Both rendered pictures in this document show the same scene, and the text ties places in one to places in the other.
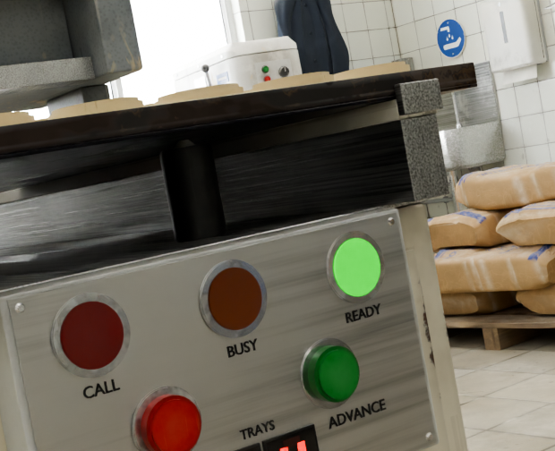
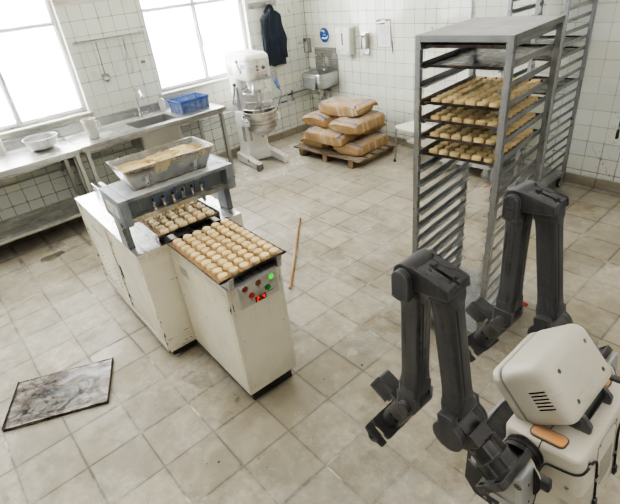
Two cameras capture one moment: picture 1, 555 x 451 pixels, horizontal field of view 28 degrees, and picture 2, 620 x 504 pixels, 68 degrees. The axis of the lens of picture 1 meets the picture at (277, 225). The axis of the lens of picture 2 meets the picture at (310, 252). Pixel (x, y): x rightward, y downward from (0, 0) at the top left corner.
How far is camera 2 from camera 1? 1.90 m
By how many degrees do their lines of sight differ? 28
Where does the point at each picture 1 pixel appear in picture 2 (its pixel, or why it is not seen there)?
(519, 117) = (344, 71)
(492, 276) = (326, 140)
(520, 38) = (347, 45)
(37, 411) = (240, 296)
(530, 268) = (337, 141)
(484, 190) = (327, 109)
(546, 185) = (345, 112)
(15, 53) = (211, 183)
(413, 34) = (311, 29)
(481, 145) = (330, 80)
